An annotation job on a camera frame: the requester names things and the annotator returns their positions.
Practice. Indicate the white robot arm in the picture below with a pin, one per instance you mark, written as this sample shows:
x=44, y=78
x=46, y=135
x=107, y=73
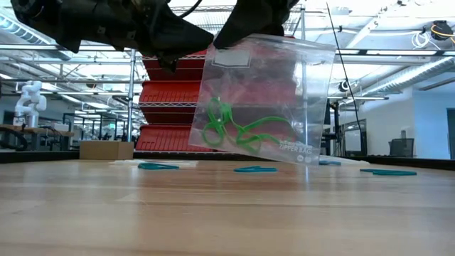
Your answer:
x=30, y=99

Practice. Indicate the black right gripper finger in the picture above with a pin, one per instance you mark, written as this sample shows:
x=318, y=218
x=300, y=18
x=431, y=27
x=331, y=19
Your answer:
x=254, y=28
x=234, y=25

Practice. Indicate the black mesh chair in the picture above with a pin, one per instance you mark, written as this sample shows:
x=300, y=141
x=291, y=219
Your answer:
x=401, y=147

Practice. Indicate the teal rubber band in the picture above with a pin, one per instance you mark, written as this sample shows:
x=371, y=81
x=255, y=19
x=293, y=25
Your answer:
x=160, y=166
x=256, y=170
x=394, y=173

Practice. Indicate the red plastic bin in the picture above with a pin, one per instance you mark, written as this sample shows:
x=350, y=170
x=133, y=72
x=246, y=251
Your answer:
x=167, y=92
x=188, y=71
x=160, y=140

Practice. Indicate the wooden workbench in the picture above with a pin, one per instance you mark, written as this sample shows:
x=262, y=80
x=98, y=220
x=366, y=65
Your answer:
x=42, y=131

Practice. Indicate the blue rubber band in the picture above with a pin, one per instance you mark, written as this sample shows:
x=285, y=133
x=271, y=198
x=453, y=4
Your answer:
x=337, y=163
x=323, y=163
x=330, y=163

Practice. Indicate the green rubber band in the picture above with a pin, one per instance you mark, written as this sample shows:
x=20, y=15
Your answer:
x=270, y=121
x=217, y=128
x=222, y=113

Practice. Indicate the small cardboard box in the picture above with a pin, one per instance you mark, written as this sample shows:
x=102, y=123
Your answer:
x=106, y=150

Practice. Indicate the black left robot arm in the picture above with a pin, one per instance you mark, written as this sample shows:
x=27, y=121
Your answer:
x=71, y=21

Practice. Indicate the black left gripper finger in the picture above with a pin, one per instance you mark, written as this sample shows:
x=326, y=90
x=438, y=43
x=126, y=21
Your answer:
x=177, y=48
x=177, y=30

